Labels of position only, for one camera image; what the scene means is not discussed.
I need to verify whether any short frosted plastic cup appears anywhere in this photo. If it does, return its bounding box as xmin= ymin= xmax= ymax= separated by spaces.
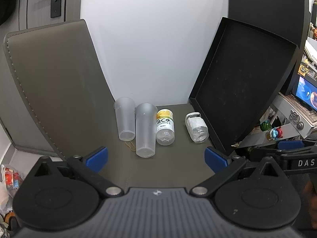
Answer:
xmin=114 ymin=97 xmax=136 ymax=141

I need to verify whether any white cap clear bottle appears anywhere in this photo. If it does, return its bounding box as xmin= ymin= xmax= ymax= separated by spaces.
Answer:
xmin=185 ymin=112 xmax=210 ymax=144

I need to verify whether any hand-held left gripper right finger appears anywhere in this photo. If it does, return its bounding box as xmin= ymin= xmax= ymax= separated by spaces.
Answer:
xmin=189 ymin=146 xmax=286 ymax=199

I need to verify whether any grey leather mat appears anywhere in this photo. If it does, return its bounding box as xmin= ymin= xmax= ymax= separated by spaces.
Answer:
xmin=2 ymin=18 xmax=224 ymax=189

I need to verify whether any tall frosted plastic cup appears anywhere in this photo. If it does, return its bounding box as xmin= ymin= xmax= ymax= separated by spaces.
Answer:
xmin=135 ymin=103 xmax=158 ymax=158

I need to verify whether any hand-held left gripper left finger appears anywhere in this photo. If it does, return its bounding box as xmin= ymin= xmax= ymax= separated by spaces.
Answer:
xmin=33 ymin=146 xmax=125 ymax=199

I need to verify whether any blue crab figurine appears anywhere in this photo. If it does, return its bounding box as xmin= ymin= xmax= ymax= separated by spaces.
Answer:
xmin=266 ymin=127 xmax=284 ymax=141

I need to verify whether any black tray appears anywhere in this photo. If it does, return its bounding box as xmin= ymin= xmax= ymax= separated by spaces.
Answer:
xmin=189 ymin=17 xmax=300 ymax=155

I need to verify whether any black curved panel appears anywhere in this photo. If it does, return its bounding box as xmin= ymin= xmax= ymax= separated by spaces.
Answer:
xmin=228 ymin=0 xmax=312 ymax=53

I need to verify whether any shoe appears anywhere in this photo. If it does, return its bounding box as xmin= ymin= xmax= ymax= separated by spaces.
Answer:
xmin=0 ymin=211 xmax=21 ymax=234

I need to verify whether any white shelf unit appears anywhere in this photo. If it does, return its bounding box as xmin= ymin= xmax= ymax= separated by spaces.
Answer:
xmin=238 ymin=92 xmax=317 ymax=149

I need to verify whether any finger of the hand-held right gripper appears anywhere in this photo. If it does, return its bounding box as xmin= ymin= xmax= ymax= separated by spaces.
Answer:
xmin=277 ymin=138 xmax=317 ymax=151

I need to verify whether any tan rubber band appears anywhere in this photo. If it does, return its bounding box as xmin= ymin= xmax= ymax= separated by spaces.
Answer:
xmin=124 ymin=140 xmax=137 ymax=152

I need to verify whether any yellow cap clear bottle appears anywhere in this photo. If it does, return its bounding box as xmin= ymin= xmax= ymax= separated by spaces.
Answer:
xmin=156 ymin=109 xmax=175 ymax=146

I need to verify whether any monitor screen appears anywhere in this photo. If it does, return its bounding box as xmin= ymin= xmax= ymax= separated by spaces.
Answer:
xmin=292 ymin=74 xmax=317 ymax=111

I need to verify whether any plastic bag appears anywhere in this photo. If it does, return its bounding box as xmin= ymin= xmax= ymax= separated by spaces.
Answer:
xmin=0 ymin=164 xmax=26 ymax=215

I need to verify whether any grey door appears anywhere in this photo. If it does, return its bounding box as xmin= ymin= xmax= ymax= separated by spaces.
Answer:
xmin=18 ymin=0 xmax=83 ymax=30

